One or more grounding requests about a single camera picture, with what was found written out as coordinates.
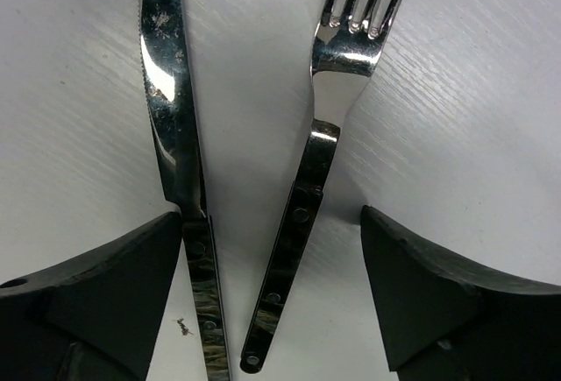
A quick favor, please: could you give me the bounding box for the steel fork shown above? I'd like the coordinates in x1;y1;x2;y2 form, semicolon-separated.
240;0;402;374

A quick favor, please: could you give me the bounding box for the steel table knife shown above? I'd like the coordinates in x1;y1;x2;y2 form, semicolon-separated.
138;0;231;380

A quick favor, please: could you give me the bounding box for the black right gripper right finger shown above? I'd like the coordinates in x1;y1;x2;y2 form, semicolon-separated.
360;206;560;380

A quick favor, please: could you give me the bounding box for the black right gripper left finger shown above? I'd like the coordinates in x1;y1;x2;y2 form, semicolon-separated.
1;213;181;380

